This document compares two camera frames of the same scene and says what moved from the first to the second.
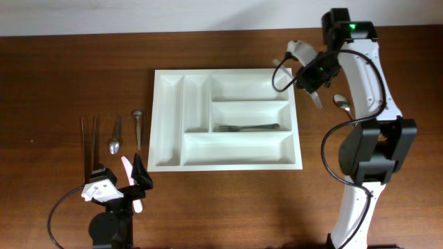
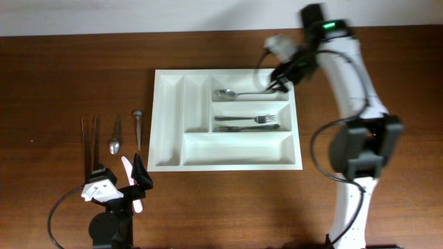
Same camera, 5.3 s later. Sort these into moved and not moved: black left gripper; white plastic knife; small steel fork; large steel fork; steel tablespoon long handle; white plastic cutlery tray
Moved: small steel fork; steel tablespoon long handle
Not moved: black left gripper; large steel fork; white plastic knife; white plastic cutlery tray
